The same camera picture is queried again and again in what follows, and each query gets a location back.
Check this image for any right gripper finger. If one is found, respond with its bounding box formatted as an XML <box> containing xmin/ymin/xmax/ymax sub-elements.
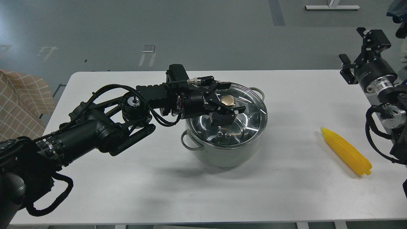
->
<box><xmin>339</xmin><ymin>54</ymin><xmax>359</xmax><ymax>85</ymax></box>
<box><xmin>356</xmin><ymin>27</ymin><xmax>391</xmax><ymax>56</ymax></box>

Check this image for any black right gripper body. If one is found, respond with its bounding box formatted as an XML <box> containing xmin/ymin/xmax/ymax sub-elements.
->
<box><xmin>354</xmin><ymin>48</ymin><xmax>397</xmax><ymax>94</ymax></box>

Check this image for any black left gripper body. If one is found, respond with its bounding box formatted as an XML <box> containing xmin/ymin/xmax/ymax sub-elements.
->
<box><xmin>181</xmin><ymin>84</ymin><xmax>221</xmax><ymax>119</ymax></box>

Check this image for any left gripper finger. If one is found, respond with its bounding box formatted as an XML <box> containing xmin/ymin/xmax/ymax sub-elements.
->
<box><xmin>211</xmin><ymin>106</ymin><xmax>246</xmax><ymax>126</ymax></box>
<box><xmin>208</xmin><ymin>81</ymin><xmax>232</xmax><ymax>95</ymax></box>

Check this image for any glass pot lid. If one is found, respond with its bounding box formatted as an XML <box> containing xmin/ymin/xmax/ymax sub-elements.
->
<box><xmin>185</xmin><ymin>83</ymin><xmax>268</xmax><ymax>149</ymax></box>

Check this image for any yellow toy corn cob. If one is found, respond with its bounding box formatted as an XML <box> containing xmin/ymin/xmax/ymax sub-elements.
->
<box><xmin>320</xmin><ymin>127</ymin><xmax>372</xmax><ymax>176</ymax></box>

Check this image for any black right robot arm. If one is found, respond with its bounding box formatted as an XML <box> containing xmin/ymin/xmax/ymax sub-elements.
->
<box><xmin>339</xmin><ymin>27</ymin><xmax>407</xmax><ymax>165</ymax></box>

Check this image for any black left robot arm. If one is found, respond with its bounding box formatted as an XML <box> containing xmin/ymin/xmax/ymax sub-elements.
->
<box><xmin>0</xmin><ymin>64</ymin><xmax>246</xmax><ymax>229</ymax></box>

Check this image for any grey steel cooking pot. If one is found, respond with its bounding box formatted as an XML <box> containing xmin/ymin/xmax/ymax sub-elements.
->
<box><xmin>181</xmin><ymin>95</ymin><xmax>264</xmax><ymax>168</ymax></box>

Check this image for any dark object at edge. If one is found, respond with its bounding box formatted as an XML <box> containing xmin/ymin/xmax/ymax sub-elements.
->
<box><xmin>386</xmin><ymin>0</ymin><xmax>407</xmax><ymax>39</ymax></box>

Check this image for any white stand base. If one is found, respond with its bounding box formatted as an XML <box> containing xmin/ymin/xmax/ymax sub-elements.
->
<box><xmin>304</xmin><ymin>0</ymin><xmax>360</xmax><ymax>10</ymax></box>

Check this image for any beige checkered cloth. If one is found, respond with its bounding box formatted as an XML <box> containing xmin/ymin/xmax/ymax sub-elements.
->
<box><xmin>0</xmin><ymin>69</ymin><xmax>56</xmax><ymax>141</ymax></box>

